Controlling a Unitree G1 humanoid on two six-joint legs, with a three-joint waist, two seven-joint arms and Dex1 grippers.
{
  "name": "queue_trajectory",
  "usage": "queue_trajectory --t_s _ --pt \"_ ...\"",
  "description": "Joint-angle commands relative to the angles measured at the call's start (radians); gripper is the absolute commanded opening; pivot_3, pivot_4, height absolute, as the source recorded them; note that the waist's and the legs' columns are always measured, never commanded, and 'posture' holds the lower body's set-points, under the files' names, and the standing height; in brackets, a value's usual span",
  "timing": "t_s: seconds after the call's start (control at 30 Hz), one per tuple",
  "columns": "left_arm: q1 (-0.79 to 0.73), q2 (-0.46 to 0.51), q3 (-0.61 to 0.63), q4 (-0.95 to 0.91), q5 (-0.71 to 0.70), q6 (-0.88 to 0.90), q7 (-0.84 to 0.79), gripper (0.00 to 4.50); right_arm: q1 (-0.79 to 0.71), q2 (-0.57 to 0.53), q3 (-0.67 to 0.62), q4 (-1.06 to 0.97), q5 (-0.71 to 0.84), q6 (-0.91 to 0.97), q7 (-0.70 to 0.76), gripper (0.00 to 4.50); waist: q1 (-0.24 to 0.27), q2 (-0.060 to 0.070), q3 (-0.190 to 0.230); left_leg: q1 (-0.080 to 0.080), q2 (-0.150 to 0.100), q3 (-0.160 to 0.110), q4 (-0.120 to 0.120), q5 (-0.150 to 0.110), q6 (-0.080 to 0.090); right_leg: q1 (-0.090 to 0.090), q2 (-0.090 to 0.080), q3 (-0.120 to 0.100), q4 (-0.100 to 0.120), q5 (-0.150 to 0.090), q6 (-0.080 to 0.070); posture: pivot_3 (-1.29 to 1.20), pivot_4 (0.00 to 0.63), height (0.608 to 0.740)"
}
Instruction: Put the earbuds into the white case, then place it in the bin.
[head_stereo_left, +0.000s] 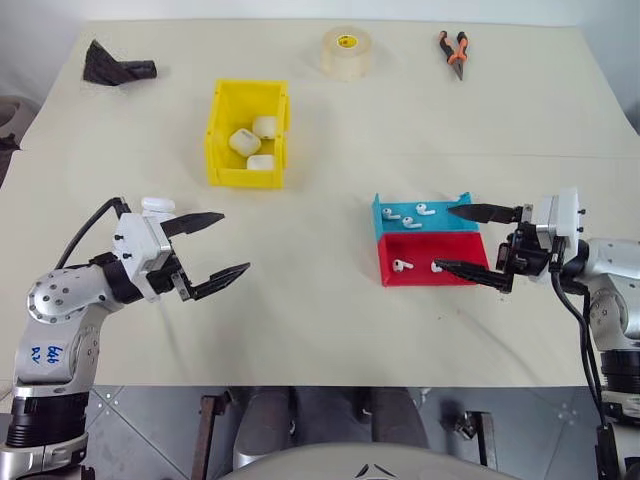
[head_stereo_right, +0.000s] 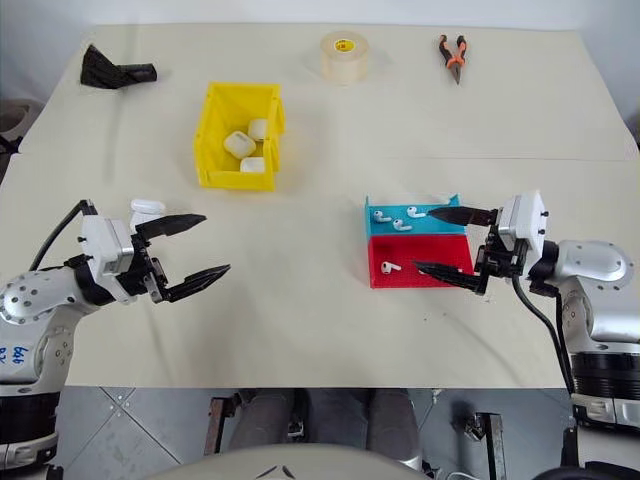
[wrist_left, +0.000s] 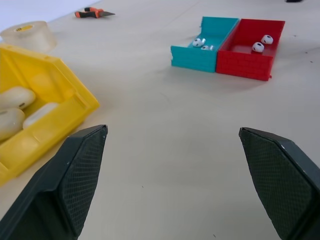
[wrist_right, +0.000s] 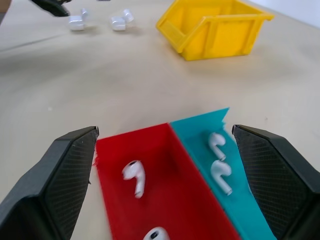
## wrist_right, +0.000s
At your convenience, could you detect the white earbud case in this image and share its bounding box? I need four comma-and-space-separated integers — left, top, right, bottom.
109, 8, 134, 32
67, 7, 90, 32

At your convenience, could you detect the yellow plastic bin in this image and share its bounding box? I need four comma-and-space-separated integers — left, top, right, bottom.
155, 0, 275, 61

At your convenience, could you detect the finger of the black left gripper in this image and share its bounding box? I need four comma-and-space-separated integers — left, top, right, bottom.
27, 0, 71, 18

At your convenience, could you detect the red plastic tray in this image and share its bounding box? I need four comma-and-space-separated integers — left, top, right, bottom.
94, 122, 241, 240

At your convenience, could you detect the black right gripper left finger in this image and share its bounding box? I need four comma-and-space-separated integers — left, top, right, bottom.
0, 125, 101, 240

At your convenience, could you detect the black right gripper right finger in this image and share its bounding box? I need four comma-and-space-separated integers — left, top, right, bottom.
231, 124, 320, 240

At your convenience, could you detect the teal plastic tray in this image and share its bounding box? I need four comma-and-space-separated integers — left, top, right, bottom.
169, 107, 278, 240

